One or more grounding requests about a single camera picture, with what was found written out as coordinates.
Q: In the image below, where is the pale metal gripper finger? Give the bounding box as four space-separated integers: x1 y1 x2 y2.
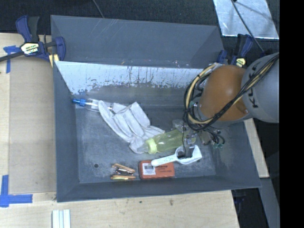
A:
172 118 190 131
186 135 198 157

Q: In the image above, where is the yellow-green baby bottle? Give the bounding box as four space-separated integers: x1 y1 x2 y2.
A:
139 128 190 155

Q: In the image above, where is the white plastic scoop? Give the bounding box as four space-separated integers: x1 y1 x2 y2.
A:
151 144 203 168

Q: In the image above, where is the orange box with barcode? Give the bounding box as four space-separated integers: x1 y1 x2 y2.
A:
138 160 176 181

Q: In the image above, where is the brown and gold clip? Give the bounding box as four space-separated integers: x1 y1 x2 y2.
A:
110 163 137 181

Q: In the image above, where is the grey metal bin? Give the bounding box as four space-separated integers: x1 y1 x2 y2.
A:
49 15 262 203

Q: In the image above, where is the clear tube with blue cap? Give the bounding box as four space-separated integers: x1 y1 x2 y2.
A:
72 98 101 112

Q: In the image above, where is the pale wood board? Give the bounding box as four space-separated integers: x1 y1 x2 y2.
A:
8 56 57 195

